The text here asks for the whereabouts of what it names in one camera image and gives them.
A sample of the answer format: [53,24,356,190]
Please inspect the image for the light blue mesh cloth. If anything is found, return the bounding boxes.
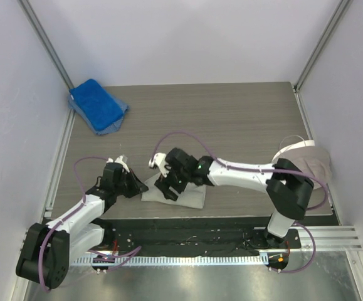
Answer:
[68,95,129,135]

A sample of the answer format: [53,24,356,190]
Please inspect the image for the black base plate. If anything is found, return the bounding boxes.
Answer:
[94,218,302,254]

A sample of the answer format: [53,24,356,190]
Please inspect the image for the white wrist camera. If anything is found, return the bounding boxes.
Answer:
[106,155,130,172]
[148,152,169,177]

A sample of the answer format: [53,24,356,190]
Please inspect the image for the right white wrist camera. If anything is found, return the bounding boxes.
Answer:
[148,152,169,177]

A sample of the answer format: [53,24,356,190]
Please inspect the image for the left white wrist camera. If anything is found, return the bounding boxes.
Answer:
[106,155,130,172]

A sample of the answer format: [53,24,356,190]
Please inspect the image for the grey cloth napkin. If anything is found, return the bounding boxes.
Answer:
[141,173,206,209]

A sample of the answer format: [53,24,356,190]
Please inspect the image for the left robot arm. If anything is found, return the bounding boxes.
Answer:
[16,162,149,291]

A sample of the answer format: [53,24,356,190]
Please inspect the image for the grey cloth pile in bowl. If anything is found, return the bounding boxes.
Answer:
[271,135,332,186]

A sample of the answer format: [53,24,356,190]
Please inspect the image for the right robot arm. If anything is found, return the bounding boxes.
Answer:
[149,148,314,248]

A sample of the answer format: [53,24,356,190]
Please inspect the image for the white slotted cable duct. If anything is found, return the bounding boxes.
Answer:
[72,253,268,267]

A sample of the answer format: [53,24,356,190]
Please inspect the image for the blue folded towel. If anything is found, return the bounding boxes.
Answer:
[69,79,123,130]

